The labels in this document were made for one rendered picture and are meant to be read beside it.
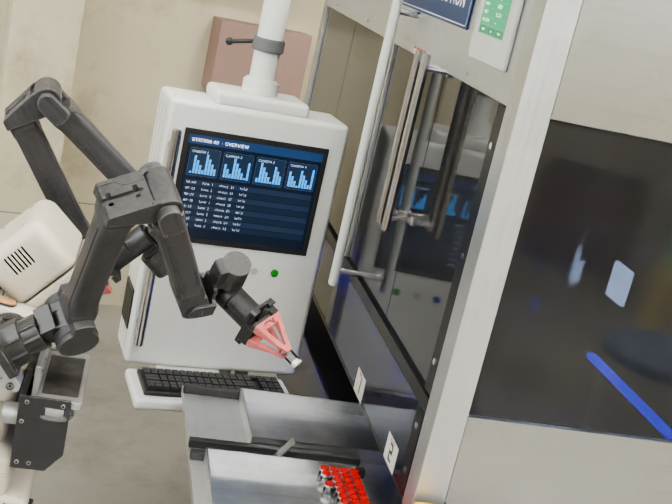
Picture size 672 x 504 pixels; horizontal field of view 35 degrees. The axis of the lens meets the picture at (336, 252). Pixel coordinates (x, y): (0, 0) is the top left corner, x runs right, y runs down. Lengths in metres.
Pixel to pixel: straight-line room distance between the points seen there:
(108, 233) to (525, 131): 0.75
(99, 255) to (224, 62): 3.55
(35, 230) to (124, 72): 3.29
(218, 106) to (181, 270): 0.94
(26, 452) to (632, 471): 1.22
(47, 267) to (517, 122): 0.93
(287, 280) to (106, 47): 2.54
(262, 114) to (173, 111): 0.24
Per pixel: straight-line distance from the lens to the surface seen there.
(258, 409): 2.71
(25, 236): 2.14
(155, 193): 1.77
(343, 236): 2.74
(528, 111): 1.95
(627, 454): 2.28
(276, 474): 2.43
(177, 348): 3.04
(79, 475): 4.10
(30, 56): 5.01
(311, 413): 2.76
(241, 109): 2.87
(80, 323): 2.01
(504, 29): 2.05
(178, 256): 1.94
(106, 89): 5.38
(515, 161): 1.96
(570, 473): 2.25
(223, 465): 2.42
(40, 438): 2.26
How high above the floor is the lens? 2.01
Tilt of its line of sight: 16 degrees down
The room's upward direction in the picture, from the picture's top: 13 degrees clockwise
